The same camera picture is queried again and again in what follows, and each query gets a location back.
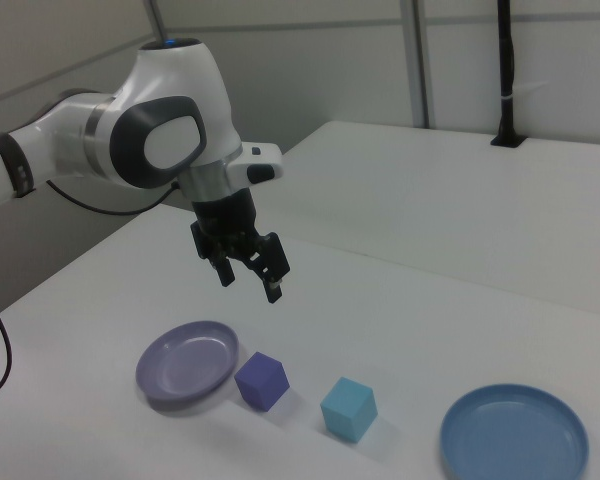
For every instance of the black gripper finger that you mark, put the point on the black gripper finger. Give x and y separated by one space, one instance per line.
225 270
272 260

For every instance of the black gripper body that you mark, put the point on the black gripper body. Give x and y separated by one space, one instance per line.
225 215

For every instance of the purple cube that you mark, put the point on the purple cube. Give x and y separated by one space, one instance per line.
261 382

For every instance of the cyan cube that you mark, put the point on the cyan cube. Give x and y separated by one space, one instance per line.
349 410

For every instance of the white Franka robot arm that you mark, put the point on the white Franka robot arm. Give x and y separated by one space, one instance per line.
180 80

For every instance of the purple plate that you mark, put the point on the purple plate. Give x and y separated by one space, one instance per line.
185 367

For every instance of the blue plate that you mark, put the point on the blue plate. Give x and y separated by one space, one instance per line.
512 435

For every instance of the black pole with base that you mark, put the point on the black pole with base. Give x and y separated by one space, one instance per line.
506 75

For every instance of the grey partition post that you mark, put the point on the grey partition post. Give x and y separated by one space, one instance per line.
155 17
415 60

